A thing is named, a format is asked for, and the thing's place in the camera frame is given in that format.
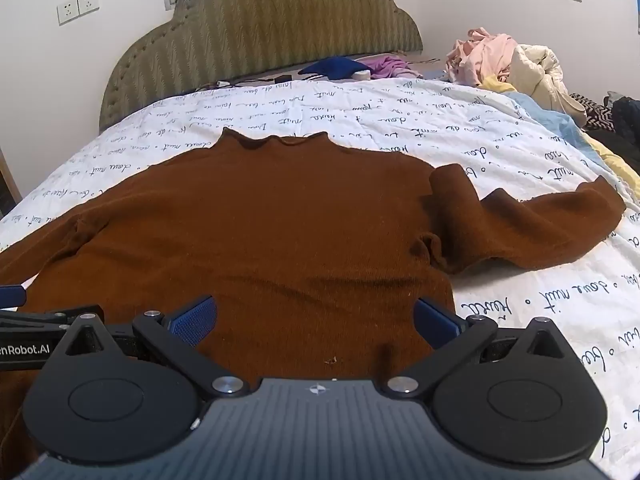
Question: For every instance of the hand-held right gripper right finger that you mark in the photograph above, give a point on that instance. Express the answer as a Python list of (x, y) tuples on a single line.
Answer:
[(435, 324)]

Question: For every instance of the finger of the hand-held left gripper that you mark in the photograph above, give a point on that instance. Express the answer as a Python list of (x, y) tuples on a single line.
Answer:
[(10, 295), (35, 321)]

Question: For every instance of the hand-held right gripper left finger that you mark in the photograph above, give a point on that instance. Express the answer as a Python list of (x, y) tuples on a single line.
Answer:
[(195, 322)]

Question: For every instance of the brown knit sweater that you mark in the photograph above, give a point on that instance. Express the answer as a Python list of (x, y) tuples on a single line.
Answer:
[(275, 235)]

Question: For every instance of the pile of pink clothes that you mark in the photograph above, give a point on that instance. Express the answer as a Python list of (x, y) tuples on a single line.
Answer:
[(485, 55)]

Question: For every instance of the white printed blanket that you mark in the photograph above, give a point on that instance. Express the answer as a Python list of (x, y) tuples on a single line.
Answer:
[(350, 115)]

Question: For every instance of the light blue cloth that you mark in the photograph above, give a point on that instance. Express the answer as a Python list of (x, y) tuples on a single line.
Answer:
[(555, 120)]

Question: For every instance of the pale yellow sheet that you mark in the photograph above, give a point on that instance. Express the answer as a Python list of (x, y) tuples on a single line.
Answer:
[(622, 170)]

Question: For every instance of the yellow cloth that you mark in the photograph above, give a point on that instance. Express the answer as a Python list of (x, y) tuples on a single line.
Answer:
[(497, 85)]

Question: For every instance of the small white object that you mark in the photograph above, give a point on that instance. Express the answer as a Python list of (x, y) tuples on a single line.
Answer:
[(361, 75)]

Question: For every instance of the purple cloth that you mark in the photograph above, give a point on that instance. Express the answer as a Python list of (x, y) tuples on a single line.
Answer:
[(390, 65)]

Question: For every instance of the grey striped bed sheet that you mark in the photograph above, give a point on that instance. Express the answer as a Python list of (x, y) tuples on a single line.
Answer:
[(430, 60)]

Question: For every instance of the black and white zigzag cloth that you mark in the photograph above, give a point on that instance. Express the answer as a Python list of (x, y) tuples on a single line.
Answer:
[(595, 110)]

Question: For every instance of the dark blue cloth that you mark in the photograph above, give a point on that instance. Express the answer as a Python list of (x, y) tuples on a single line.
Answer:
[(335, 67)]

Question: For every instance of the green padded headboard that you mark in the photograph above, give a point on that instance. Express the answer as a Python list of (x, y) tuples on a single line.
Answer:
[(275, 25)]

